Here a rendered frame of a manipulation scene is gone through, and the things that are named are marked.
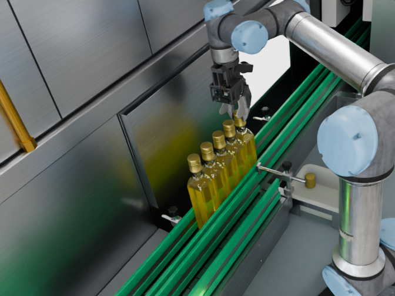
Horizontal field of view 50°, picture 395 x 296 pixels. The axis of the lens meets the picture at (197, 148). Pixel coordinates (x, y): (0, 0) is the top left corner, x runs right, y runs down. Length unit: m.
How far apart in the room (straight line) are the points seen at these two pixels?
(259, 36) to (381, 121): 0.37
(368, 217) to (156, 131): 0.59
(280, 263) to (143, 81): 0.70
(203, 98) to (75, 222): 0.54
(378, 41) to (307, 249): 0.97
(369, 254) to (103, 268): 0.70
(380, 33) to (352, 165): 1.22
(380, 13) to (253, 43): 0.99
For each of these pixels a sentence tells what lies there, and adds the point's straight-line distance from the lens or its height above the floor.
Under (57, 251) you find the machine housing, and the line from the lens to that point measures 1.13.
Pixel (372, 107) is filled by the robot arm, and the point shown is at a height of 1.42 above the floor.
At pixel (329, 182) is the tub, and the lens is 1.58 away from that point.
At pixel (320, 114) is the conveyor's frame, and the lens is 1.77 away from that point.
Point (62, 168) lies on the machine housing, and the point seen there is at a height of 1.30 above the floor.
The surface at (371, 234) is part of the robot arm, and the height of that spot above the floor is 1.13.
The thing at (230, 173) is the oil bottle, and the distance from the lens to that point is 1.28.
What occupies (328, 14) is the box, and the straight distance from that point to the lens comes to 2.14.
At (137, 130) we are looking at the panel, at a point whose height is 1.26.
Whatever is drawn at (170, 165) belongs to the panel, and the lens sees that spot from 1.28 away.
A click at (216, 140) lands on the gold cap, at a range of 1.22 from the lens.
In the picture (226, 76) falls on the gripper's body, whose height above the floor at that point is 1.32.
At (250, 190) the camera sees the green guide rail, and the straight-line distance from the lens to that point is 1.36.
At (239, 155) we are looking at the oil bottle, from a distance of 1.30.
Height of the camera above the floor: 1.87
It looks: 37 degrees down
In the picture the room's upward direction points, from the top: 13 degrees counter-clockwise
